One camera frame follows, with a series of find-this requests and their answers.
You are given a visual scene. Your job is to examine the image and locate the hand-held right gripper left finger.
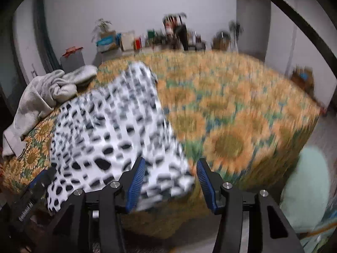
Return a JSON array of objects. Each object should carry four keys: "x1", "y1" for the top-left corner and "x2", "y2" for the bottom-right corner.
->
[{"x1": 47, "y1": 157, "x2": 146, "y2": 253}]

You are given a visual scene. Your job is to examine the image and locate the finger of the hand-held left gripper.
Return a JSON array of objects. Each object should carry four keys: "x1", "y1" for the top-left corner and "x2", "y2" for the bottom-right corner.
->
[{"x1": 10, "y1": 167, "x2": 58, "y2": 222}]

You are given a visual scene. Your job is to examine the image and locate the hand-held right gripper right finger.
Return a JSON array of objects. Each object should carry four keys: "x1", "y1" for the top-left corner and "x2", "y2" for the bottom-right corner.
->
[{"x1": 196, "y1": 158, "x2": 303, "y2": 253}]

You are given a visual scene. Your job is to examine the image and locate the black-spotted white garment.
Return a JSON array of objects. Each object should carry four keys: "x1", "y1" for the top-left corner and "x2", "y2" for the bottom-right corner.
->
[{"x1": 46, "y1": 61, "x2": 195, "y2": 214}]

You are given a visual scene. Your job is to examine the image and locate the grey knit sweater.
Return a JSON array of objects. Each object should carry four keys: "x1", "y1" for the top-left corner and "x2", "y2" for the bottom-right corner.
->
[{"x1": 3, "y1": 65, "x2": 98, "y2": 157}]

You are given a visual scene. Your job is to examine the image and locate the sunflower print blanket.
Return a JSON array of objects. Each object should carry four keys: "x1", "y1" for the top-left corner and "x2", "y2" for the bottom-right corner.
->
[{"x1": 0, "y1": 50, "x2": 323, "y2": 239}]

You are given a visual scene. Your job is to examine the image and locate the pale green cushion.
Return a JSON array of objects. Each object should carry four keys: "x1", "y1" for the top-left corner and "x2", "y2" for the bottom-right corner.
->
[{"x1": 279, "y1": 148, "x2": 333, "y2": 232}]

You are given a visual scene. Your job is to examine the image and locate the grey cabinet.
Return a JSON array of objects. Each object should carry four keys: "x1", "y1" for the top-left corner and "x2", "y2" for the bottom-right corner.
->
[{"x1": 60, "y1": 53, "x2": 85, "y2": 73}]

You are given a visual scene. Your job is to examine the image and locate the red basin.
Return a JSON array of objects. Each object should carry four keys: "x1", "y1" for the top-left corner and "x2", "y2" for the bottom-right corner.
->
[{"x1": 62, "y1": 47, "x2": 84, "y2": 57}]

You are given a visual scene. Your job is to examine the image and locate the white box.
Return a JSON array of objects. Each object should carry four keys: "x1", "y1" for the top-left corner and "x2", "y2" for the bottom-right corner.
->
[{"x1": 120, "y1": 32, "x2": 135, "y2": 50}]

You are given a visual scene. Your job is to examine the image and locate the open cardboard box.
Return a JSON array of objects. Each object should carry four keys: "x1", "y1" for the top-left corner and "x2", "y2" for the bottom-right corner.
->
[{"x1": 291, "y1": 66, "x2": 315, "y2": 93}]

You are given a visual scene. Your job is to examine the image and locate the grey floor fan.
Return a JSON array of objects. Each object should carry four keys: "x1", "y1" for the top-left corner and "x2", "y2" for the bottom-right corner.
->
[{"x1": 213, "y1": 31, "x2": 229, "y2": 49}]

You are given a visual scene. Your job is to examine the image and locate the dark green curtain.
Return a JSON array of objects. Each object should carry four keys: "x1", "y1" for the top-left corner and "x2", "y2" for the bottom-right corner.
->
[{"x1": 33, "y1": 0, "x2": 61, "y2": 71}]

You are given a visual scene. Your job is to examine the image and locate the potted plant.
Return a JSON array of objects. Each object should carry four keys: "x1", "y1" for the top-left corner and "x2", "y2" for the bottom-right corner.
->
[{"x1": 92, "y1": 18, "x2": 112, "y2": 36}]

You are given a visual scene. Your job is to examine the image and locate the black standing fan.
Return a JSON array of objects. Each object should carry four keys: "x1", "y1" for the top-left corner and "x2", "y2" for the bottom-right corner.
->
[{"x1": 229, "y1": 20, "x2": 242, "y2": 52}]

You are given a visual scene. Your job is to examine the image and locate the black cable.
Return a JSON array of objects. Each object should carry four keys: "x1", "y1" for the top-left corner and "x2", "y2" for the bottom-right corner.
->
[{"x1": 243, "y1": 0, "x2": 337, "y2": 79}]

